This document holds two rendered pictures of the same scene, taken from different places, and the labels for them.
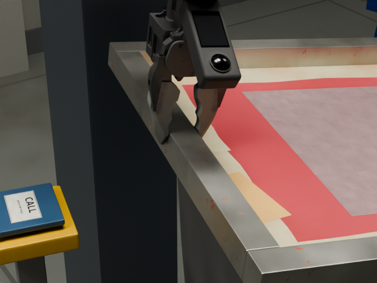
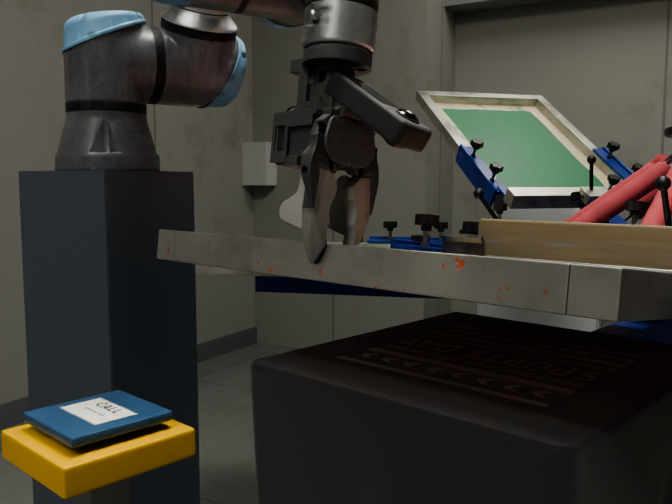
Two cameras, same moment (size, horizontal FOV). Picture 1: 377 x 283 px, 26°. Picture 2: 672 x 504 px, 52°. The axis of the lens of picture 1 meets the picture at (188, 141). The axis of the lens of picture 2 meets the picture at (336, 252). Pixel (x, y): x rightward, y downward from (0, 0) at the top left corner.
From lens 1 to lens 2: 0.62 m
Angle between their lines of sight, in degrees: 36
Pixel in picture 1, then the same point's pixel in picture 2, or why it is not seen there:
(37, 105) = not seen: outside the picture
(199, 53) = (383, 106)
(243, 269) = (566, 296)
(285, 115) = not seen: hidden behind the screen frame
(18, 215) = (98, 417)
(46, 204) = (132, 404)
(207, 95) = (361, 197)
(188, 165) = (383, 252)
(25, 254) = (124, 467)
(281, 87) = not seen: hidden behind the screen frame
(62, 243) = (175, 446)
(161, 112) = (320, 211)
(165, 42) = (321, 118)
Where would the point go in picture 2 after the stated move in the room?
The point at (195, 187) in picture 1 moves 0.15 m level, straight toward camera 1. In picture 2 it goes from (408, 269) to (527, 293)
